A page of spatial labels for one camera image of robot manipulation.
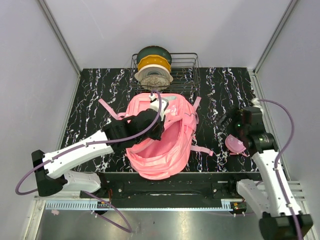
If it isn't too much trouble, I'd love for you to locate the pink purple pencil case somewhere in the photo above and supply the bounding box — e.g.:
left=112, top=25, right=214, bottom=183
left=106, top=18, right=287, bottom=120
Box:
left=224, top=134, right=250, bottom=157

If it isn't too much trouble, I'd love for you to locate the pink student backpack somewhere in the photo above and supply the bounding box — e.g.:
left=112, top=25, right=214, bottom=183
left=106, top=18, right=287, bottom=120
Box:
left=99, top=90, right=213, bottom=180

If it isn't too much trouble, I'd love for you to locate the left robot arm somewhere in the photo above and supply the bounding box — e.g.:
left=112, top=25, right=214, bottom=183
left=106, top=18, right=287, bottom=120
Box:
left=31, top=108, right=165, bottom=197

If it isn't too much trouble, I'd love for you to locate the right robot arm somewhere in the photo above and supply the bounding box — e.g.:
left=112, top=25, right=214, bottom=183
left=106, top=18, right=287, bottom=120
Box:
left=217, top=106, right=313, bottom=240

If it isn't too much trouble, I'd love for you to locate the grey patterned plate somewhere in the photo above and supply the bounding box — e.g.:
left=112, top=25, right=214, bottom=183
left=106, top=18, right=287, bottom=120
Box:
left=140, top=75, right=170, bottom=87

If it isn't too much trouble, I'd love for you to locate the yellow plate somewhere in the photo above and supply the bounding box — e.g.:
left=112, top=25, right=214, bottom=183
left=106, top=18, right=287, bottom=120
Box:
left=137, top=54, right=171, bottom=72

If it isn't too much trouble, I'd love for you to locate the dark green plate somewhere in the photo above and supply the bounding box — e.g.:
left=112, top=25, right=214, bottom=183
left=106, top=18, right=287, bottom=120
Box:
left=136, top=45, right=172, bottom=64

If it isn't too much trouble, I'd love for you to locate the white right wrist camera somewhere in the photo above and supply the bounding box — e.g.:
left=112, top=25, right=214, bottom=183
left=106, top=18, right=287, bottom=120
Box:
left=251, top=98, right=264, bottom=114

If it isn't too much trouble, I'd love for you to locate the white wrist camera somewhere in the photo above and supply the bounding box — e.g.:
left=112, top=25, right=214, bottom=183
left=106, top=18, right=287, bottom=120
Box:
left=148, top=94, right=169, bottom=121
left=251, top=98, right=264, bottom=114

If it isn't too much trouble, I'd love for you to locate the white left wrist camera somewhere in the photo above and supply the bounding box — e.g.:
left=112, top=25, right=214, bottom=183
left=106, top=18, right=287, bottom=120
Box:
left=148, top=94, right=169, bottom=121

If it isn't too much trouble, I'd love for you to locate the black wire dish rack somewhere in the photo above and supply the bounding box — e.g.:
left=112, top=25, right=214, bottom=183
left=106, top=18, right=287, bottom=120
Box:
left=129, top=52, right=201, bottom=94

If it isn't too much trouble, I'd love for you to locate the aluminium front rail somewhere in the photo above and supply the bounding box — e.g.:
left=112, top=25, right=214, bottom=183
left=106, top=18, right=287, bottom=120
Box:
left=32, top=180, right=308, bottom=211

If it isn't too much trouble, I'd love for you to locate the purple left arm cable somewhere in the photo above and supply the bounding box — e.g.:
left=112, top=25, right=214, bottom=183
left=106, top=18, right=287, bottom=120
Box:
left=14, top=89, right=163, bottom=234

